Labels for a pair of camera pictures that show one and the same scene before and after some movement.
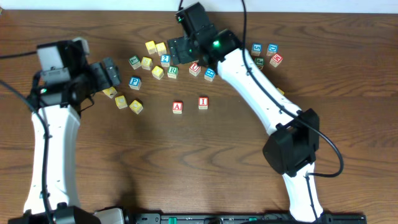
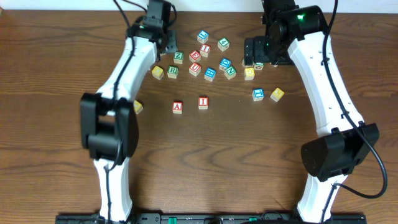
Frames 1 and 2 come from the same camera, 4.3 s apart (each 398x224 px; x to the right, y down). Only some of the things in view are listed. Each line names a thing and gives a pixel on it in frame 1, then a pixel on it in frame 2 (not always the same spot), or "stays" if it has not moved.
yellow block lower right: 136,107 stays
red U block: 194,69 stays
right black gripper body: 188,50 → 266,51
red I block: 203,102 stays
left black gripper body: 96,78 → 170,45
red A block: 177,107 stays
